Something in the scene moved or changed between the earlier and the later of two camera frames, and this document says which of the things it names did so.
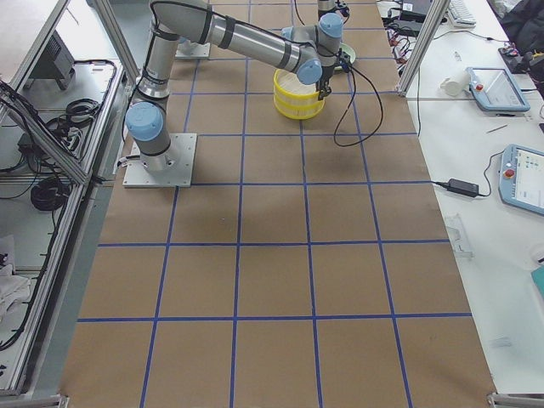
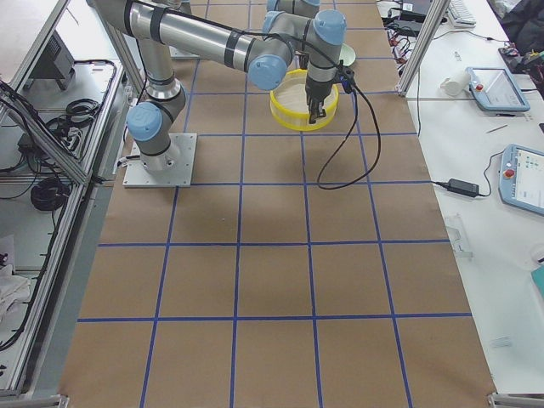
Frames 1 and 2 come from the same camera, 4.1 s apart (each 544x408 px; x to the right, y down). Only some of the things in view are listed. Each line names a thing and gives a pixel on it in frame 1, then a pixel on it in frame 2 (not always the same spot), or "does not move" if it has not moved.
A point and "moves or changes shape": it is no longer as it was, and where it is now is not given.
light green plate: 343,48 does not move
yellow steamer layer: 287,86 moves or changes shape
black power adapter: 463,187 does not move
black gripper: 344,60 → 346,76
